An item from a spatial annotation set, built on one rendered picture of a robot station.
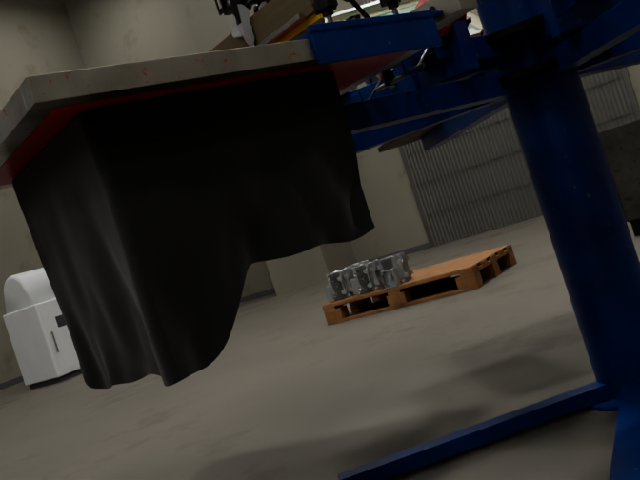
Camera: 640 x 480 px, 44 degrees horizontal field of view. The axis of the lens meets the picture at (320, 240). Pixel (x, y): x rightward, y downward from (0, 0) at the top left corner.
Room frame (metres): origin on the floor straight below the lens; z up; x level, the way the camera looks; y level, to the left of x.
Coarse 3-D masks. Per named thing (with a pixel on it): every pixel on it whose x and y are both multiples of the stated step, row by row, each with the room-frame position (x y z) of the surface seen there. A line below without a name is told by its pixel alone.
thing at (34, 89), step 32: (128, 64) 1.13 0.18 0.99; (160, 64) 1.16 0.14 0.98; (192, 64) 1.19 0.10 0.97; (224, 64) 1.22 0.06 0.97; (256, 64) 1.26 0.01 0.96; (288, 64) 1.29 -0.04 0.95; (32, 96) 1.04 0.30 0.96; (64, 96) 1.07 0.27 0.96; (96, 96) 1.11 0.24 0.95; (0, 128) 1.19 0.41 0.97; (32, 128) 1.17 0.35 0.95; (0, 160) 1.31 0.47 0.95
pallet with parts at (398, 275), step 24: (360, 264) 6.07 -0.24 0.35; (384, 264) 5.59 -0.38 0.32; (408, 264) 5.64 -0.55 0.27; (456, 264) 5.69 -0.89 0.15; (480, 264) 5.35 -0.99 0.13; (504, 264) 5.85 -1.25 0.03; (336, 288) 5.83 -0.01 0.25; (360, 288) 5.71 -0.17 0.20; (384, 288) 5.67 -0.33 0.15; (408, 288) 5.61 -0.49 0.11; (432, 288) 5.87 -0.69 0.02; (336, 312) 5.80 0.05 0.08; (360, 312) 5.79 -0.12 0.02
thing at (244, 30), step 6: (240, 6) 1.61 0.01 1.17; (240, 12) 1.61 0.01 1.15; (246, 12) 1.62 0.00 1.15; (234, 18) 1.64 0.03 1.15; (246, 18) 1.61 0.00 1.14; (234, 24) 1.64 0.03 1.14; (240, 24) 1.61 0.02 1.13; (246, 24) 1.61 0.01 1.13; (234, 30) 1.65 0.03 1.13; (240, 30) 1.62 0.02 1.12; (246, 30) 1.61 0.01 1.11; (234, 36) 1.65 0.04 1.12; (240, 36) 1.63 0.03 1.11; (246, 36) 1.61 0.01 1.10; (252, 36) 1.61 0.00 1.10; (252, 42) 1.62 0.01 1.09
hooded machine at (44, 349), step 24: (24, 288) 8.75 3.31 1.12; (48, 288) 8.95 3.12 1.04; (24, 312) 8.75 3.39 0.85; (48, 312) 8.74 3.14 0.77; (24, 336) 8.83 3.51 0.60; (48, 336) 8.66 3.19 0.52; (24, 360) 8.91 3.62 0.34; (48, 360) 8.68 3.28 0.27; (72, 360) 8.83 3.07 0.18; (48, 384) 8.81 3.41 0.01
